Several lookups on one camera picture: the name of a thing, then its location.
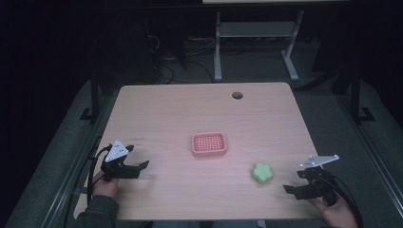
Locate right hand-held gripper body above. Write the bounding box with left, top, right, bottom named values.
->
left=294, top=154, right=340, bottom=207

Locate bundle of floor cables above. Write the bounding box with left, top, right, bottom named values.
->
left=145, top=33, right=217, bottom=86

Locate pink plastic soap tray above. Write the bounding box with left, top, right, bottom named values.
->
left=190, top=131, right=228, bottom=159

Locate metal floor rail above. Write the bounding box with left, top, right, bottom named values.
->
left=335, top=94, right=403, bottom=207
left=39, top=135, right=103, bottom=228

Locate black metal stand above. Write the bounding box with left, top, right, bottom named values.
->
left=79, top=67, right=102, bottom=124
left=348, top=66, right=377, bottom=125

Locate green flower-shaped soap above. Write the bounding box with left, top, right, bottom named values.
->
left=251, top=161, right=275, bottom=185

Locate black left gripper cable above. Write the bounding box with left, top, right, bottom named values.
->
left=86, top=143, right=114, bottom=205

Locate white metal stand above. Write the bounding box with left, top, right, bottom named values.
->
left=213, top=9, right=306, bottom=83

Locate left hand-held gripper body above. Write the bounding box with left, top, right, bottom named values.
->
left=100, top=139, right=142, bottom=182

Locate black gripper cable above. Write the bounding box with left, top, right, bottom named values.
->
left=86, top=143, right=114, bottom=205
left=317, top=175, right=365, bottom=228

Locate person's right hand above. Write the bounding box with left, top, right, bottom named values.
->
left=308, top=194, right=359, bottom=228

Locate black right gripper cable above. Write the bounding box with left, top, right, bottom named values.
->
left=317, top=175, right=365, bottom=228

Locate person's left hand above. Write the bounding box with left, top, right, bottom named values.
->
left=91, top=170, right=120, bottom=200

